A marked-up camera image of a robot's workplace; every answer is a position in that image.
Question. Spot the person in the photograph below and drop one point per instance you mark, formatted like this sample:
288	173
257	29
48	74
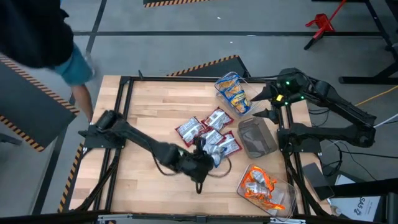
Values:
31	31

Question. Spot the black equipment stand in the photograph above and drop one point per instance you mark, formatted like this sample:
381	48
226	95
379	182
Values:
392	208

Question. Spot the smoky grey plastic bin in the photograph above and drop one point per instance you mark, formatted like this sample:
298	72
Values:
256	140

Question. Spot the black flat box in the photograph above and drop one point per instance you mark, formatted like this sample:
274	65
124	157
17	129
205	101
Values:
317	180

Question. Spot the blue Maruchan ramen pack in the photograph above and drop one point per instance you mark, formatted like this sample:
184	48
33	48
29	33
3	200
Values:
216	152
228	85
242	102

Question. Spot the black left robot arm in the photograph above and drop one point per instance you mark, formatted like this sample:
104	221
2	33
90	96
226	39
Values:
136	137

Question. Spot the white printed box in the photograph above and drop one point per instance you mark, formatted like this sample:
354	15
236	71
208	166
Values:
357	207

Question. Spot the clear plastic bin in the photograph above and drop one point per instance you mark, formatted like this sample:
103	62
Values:
284	199
248	90

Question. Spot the person's leg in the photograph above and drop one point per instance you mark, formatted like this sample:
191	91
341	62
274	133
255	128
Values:
82	101

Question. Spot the red metal clamp stand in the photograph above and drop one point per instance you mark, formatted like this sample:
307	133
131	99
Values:
323	23

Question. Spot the black crossbar with silver brackets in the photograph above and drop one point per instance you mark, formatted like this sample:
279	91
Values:
46	219

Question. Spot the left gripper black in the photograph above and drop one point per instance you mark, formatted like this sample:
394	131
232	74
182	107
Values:
196	166

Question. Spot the black hazard-striped floor mat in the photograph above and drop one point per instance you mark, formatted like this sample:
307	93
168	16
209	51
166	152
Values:
217	70
161	1

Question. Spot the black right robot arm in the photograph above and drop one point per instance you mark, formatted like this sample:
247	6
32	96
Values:
342	107

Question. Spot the black metal stand frame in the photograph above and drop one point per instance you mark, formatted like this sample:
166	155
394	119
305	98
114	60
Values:
367	80

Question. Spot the black aluminium table frame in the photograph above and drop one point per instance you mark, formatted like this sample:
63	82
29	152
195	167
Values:
186	79

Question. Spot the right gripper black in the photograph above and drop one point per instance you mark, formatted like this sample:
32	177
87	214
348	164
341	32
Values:
289	85

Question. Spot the large black hazard-striped mat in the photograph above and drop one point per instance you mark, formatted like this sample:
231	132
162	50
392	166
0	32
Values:
28	109

